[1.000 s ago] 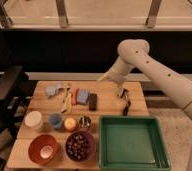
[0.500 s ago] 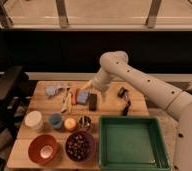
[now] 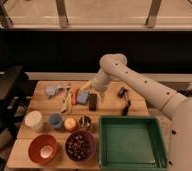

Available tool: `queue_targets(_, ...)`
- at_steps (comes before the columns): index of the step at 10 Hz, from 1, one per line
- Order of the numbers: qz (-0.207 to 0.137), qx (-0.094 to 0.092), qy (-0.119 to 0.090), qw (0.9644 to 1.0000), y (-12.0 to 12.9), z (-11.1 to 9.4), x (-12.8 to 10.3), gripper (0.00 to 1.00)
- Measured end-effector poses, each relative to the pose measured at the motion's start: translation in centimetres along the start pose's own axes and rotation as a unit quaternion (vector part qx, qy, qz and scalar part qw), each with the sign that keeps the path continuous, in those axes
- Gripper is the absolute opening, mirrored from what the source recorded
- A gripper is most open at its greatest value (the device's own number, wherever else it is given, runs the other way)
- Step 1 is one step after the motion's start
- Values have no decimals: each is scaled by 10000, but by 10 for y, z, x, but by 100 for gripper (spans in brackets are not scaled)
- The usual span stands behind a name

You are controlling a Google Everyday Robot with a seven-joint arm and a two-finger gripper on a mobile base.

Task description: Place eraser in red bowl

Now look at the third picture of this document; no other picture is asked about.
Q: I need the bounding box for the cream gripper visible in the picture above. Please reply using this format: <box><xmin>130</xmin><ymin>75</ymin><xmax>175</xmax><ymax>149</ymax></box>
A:
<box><xmin>79</xmin><ymin>75</ymin><xmax>110</xmax><ymax>102</ymax></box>

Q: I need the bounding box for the black eraser block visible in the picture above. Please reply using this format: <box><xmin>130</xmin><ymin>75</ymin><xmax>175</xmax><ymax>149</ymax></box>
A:
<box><xmin>89</xmin><ymin>93</ymin><xmax>97</xmax><ymax>111</ymax></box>

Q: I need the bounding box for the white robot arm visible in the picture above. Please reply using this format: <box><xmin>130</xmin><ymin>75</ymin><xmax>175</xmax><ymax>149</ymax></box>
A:
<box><xmin>81</xmin><ymin>54</ymin><xmax>192</xmax><ymax>171</ymax></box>

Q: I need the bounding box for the purple bowl with nuts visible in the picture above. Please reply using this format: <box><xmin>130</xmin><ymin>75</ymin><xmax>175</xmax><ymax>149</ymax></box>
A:
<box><xmin>65</xmin><ymin>131</ymin><xmax>96</xmax><ymax>162</ymax></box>

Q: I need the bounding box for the red bowl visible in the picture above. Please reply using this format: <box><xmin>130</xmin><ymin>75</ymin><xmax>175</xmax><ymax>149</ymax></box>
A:
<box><xmin>28</xmin><ymin>134</ymin><xmax>58</xmax><ymax>165</ymax></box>

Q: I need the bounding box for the blue sponge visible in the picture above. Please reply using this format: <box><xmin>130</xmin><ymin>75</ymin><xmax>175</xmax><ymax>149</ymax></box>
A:
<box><xmin>77</xmin><ymin>91</ymin><xmax>89</xmax><ymax>105</ymax></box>

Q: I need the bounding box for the yellow banana peel toy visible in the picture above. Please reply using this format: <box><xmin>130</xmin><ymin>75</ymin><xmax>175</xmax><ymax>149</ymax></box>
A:
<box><xmin>61</xmin><ymin>90</ymin><xmax>72</xmax><ymax>113</ymax></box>

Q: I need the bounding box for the small metal tin cup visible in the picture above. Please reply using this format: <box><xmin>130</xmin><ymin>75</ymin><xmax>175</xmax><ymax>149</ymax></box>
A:
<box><xmin>78</xmin><ymin>115</ymin><xmax>92</xmax><ymax>130</ymax></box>

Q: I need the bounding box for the yellow orange ball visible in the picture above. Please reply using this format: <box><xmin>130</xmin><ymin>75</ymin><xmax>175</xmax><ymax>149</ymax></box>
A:
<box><xmin>64</xmin><ymin>118</ymin><xmax>77</xmax><ymax>131</ymax></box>

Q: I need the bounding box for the blue small cup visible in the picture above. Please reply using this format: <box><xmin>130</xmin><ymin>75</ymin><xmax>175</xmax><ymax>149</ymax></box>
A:
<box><xmin>49</xmin><ymin>113</ymin><xmax>62</xmax><ymax>130</ymax></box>

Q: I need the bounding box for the green plastic tray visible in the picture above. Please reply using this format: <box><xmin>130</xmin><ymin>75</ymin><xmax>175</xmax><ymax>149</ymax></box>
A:
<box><xmin>99</xmin><ymin>116</ymin><xmax>167</xmax><ymax>171</ymax></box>

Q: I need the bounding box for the white cylindrical cup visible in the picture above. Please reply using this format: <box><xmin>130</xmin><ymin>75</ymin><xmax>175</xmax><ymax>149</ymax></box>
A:
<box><xmin>25</xmin><ymin>111</ymin><xmax>44</xmax><ymax>132</ymax></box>

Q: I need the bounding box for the black handled brush tool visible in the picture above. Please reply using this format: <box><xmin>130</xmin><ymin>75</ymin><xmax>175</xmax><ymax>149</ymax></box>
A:
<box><xmin>117</xmin><ymin>87</ymin><xmax>131</xmax><ymax>116</ymax></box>

